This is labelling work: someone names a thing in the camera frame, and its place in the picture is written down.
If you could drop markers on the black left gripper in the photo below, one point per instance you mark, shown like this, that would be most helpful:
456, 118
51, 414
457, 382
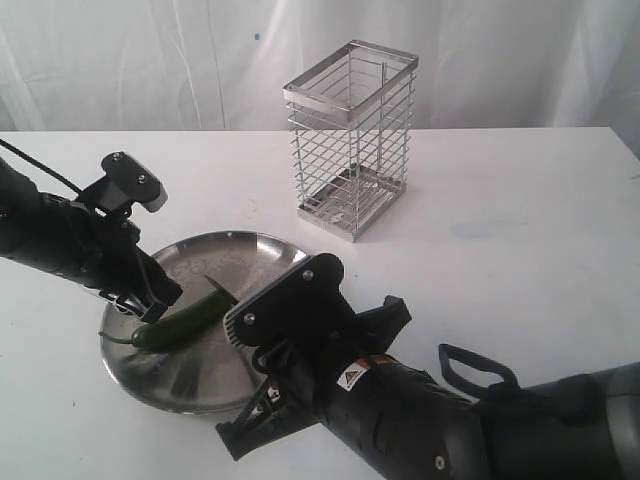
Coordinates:
67, 240

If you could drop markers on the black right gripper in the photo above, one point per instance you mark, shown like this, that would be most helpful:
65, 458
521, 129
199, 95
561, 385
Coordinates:
397, 419

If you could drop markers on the green chili pepper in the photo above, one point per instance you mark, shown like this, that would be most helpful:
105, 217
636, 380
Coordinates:
180, 326

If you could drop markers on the black knife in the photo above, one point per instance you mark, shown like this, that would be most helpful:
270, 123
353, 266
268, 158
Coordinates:
219, 288

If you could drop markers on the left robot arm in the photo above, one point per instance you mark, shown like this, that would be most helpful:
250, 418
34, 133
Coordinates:
16, 189

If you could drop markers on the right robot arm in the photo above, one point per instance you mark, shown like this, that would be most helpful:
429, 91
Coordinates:
581, 427

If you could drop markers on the round steel plate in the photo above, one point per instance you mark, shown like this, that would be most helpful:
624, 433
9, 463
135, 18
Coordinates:
206, 374

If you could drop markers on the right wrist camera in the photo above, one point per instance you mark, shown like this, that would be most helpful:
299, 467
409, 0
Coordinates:
303, 303

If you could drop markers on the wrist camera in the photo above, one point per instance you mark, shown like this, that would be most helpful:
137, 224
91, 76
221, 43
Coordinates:
125, 182
303, 303

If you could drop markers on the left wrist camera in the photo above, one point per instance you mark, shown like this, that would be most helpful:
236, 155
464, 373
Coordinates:
125, 182

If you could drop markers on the wire utensil holder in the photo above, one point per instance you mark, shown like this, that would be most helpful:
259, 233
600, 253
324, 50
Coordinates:
350, 119

